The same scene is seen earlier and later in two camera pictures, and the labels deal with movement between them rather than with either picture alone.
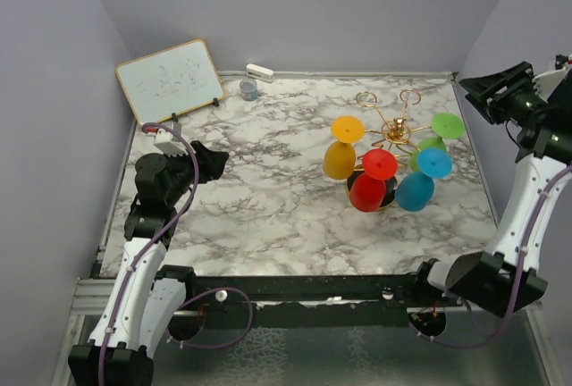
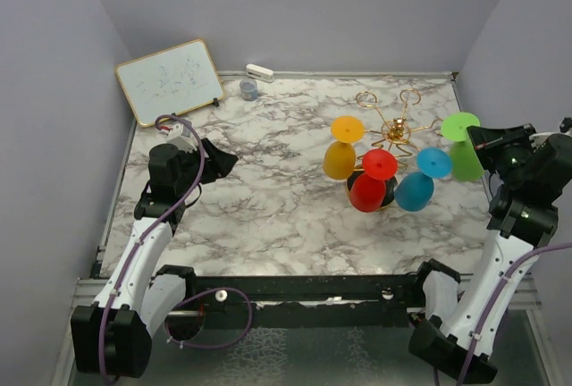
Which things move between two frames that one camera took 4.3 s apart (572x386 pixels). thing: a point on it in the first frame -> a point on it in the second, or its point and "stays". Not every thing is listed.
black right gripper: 484,92 -> 486,139
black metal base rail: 305,302 stays
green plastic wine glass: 444,125 -> 465,163
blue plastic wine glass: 415,191 stays
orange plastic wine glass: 339,156 stays
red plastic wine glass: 368,190 stays
